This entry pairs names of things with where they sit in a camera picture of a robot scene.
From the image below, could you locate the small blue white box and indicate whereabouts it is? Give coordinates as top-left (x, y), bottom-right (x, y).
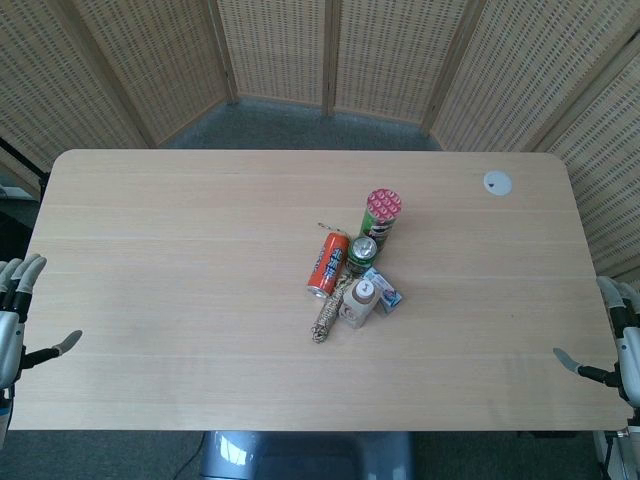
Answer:
top-left (363, 266), bottom-right (404, 315)

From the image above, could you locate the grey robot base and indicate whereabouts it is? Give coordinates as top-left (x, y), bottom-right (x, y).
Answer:
top-left (199, 430), bottom-right (416, 480)

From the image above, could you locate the woven bamboo folding screen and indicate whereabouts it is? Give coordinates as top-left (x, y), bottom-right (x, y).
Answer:
top-left (0, 0), bottom-right (640, 290)

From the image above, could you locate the braided rope bundle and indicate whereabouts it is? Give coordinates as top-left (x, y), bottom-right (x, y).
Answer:
top-left (309, 273), bottom-right (352, 345)

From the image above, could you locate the orange soda can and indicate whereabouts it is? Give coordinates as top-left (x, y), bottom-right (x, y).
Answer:
top-left (306, 231), bottom-right (352, 300)

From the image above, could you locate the black tripod leg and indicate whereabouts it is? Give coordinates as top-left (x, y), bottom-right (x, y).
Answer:
top-left (0, 136), bottom-right (50, 191)

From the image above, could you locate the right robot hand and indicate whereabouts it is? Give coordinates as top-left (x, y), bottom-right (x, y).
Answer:
top-left (552, 275), bottom-right (640, 404)

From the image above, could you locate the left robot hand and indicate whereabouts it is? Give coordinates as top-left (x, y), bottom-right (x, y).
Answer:
top-left (0, 253), bottom-right (84, 390)

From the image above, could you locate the green soda can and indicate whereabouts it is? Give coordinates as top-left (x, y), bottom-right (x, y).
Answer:
top-left (347, 235), bottom-right (380, 277)

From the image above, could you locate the white cable grommet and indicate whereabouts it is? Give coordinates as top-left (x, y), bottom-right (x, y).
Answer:
top-left (482, 169), bottom-right (515, 196)

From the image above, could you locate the beige small bottle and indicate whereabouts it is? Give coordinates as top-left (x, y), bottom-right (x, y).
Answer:
top-left (338, 278), bottom-right (378, 329)

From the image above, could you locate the green chips tube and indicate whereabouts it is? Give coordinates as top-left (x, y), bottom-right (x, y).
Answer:
top-left (358, 187), bottom-right (404, 254)

